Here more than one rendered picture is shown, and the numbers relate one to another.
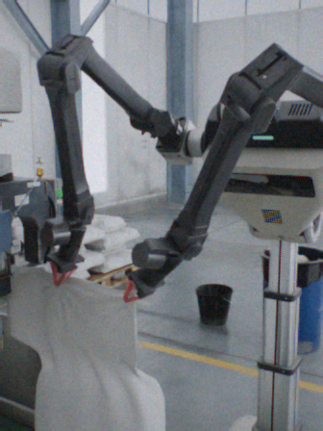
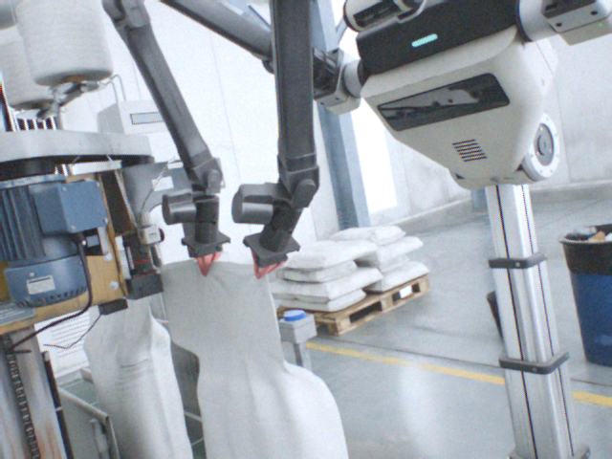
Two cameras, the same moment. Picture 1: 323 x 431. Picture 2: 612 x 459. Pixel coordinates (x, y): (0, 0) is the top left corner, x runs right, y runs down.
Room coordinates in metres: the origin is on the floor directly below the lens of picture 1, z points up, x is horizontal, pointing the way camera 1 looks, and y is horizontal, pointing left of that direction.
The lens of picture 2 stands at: (0.22, -0.37, 1.25)
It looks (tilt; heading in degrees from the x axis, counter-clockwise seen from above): 6 degrees down; 19
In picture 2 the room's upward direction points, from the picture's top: 11 degrees counter-clockwise
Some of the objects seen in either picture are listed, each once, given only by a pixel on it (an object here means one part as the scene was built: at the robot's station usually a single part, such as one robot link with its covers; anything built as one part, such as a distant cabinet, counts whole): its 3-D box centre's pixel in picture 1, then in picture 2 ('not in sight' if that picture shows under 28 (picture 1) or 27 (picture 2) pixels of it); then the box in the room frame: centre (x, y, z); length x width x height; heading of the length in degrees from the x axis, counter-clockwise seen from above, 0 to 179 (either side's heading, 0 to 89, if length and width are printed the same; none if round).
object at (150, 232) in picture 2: (12, 252); (152, 242); (1.39, 0.43, 1.14); 0.05 x 0.04 x 0.16; 149
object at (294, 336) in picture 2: not in sight; (296, 327); (1.65, 0.20, 0.81); 0.08 x 0.08 x 0.06; 59
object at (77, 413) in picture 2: not in sight; (60, 440); (1.58, 1.06, 0.53); 1.05 x 0.02 x 0.41; 59
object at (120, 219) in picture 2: not in sight; (101, 206); (1.42, 0.57, 1.26); 0.22 x 0.05 x 0.16; 59
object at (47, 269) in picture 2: not in sight; (40, 241); (1.11, 0.49, 1.21); 0.15 x 0.15 x 0.25
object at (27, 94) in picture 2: not in sight; (32, 73); (1.37, 0.65, 1.61); 0.15 x 0.14 x 0.17; 59
